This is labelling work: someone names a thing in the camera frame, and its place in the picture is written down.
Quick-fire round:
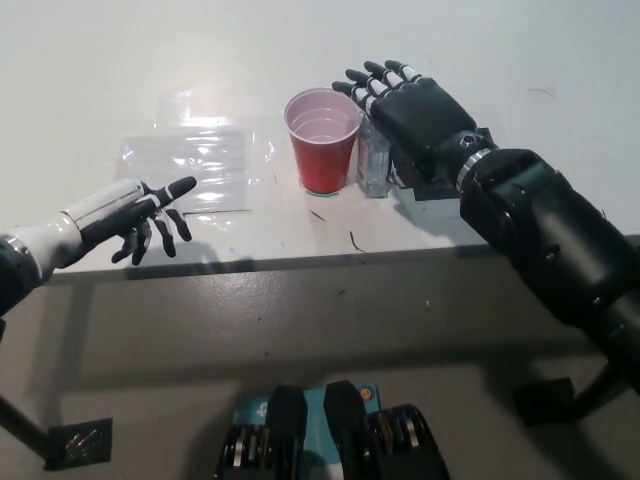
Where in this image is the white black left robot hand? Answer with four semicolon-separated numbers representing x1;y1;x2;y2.
0;175;198;281

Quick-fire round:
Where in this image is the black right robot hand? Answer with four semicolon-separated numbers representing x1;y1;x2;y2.
332;59;501;189

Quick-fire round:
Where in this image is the clear soap pump bottle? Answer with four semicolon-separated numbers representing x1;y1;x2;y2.
355;115;394;199

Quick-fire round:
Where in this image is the black teal robot body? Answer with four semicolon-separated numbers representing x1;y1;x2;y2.
213;380;449;480

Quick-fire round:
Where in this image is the black tape patch on table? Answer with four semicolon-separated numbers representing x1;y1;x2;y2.
389;127;494;202

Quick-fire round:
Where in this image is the clear plastic sheet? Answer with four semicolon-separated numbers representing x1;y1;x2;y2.
102;130;251;221

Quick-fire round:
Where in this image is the red plastic cup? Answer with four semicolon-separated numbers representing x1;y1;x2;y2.
283;88;363;195

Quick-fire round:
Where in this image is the black table leg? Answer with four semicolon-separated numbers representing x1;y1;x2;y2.
572;344;632;419
0;394;57;471

